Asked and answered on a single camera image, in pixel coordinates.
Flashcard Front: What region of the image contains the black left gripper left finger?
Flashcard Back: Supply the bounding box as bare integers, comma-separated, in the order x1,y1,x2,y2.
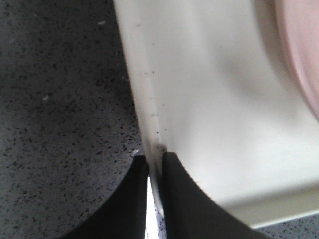
62,156,149,239

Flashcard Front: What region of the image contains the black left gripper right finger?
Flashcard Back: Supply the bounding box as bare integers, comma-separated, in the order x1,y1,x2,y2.
161,152,266,239

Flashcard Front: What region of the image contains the cream bear serving tray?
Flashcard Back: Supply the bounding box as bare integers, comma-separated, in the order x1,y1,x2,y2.
114,0,319,228

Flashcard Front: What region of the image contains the pink round plate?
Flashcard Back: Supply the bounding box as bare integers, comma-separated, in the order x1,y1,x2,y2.
275,0,319,118

